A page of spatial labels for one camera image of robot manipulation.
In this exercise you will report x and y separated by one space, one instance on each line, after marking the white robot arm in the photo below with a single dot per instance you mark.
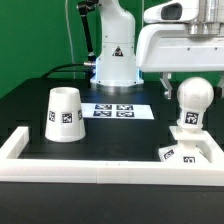
116 68

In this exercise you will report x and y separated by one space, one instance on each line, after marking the white lamp bulb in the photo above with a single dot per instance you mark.
194 95

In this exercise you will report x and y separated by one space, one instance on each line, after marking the white lamp base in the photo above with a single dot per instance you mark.
186 149

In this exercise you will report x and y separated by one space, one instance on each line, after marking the white conical lamp shade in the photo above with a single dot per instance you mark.
65 121

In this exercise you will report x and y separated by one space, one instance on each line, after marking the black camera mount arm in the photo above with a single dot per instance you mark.
84 8

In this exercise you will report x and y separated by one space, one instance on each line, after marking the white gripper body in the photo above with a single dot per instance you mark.
182 36

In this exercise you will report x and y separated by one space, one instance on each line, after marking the paper sheet with markers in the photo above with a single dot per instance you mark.
117 111

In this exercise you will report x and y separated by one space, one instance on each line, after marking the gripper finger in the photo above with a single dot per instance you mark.
220 86
165 80

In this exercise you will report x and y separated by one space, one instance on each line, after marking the white U-shaped fence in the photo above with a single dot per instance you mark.
15 169

